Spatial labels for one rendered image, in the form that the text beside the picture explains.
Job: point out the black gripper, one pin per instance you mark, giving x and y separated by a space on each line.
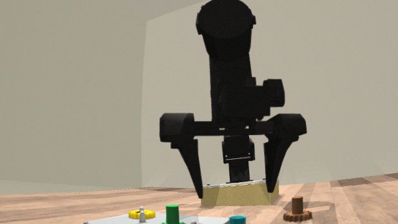
281 130

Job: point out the green gear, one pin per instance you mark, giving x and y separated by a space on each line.
172 215

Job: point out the teal gear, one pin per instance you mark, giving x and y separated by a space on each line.
238 219

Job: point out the yellow gear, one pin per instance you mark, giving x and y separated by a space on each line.
136 214

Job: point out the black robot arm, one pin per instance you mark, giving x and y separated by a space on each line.
226 27

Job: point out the brown gear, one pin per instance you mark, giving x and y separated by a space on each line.
297 213

